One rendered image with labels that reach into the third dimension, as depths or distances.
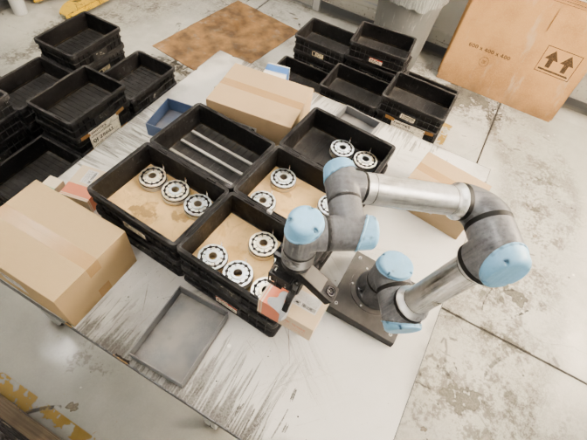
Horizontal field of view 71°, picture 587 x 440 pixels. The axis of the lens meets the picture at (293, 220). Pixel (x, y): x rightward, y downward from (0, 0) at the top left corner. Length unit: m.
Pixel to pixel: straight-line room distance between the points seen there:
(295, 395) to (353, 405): 0.19
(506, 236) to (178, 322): 1.05
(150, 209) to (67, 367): 1.01
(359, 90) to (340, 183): 2.11
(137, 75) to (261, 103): 1.25
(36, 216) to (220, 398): 0.85
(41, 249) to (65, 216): 0.13
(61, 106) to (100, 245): 1.32
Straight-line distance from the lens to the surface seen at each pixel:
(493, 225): 1.06
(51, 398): 2.31
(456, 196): 1.06
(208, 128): 1.88
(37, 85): 3.04
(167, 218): 1.58
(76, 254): 1.48
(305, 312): 1.07
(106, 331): 1.56
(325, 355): 1.49
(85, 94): 2.70
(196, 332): 1.49
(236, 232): 1.52
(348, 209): 0.86
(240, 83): 2.00
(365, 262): 1.61
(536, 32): 3.95
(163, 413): 2.16
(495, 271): 1.04
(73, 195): 1.80
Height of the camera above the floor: 2.10
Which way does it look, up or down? 54 degrees down
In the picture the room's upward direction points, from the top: 11 degrees clockwise
